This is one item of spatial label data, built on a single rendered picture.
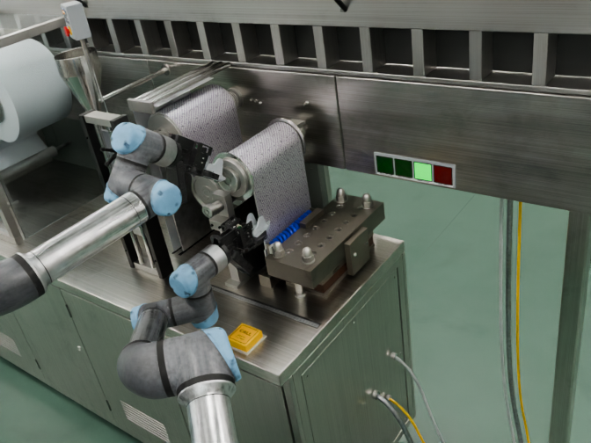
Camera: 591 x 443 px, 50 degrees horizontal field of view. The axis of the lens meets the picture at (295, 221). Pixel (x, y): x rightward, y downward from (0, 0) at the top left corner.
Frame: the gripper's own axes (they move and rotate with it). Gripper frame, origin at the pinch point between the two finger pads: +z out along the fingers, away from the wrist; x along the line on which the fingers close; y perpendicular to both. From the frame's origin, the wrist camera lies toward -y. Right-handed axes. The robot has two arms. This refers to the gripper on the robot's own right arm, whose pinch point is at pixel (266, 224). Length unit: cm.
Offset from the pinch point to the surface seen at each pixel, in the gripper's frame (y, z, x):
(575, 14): 53, 30, -73
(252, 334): -16.6, -25.5, -12.2
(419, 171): 9.3, 28.7, -35.1
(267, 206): 5.2, 2.1, -0.3
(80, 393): -89, -30, 96
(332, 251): -6.4, 3.8, -19.9
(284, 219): -2.7, 8.1, -0.2
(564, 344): -53, 45, -73
